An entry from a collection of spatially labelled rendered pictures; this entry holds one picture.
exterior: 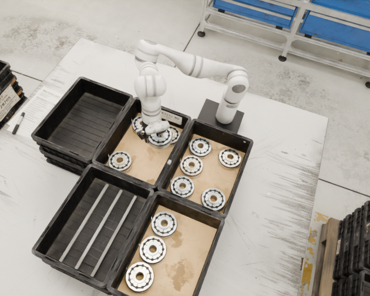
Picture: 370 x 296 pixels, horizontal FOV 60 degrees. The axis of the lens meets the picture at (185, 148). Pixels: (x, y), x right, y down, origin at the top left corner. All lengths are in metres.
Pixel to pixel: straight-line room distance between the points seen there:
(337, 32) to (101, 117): 2.18
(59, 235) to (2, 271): 0.29
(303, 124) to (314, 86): 1.31
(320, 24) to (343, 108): 0.74
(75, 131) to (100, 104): 0.19
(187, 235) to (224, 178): 0.31
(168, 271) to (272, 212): 0.58
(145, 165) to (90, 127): 0.34
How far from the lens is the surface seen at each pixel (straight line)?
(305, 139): 1.86
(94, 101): 1.71
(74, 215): 1.41
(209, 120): 1.68
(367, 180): 2.82
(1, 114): 2.45
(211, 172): 1.46
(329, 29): 3.12
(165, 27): 3.45
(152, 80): 1.06
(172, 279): 1.30
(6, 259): 1.58
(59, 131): 1.63
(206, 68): 1.40
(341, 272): 2.13
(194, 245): 1.33
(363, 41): 3.18
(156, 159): 1.48
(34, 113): 1.91
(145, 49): 1.33
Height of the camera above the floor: 2.11
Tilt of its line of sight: 58 degrees down
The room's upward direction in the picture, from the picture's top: 7 degrees clockwise
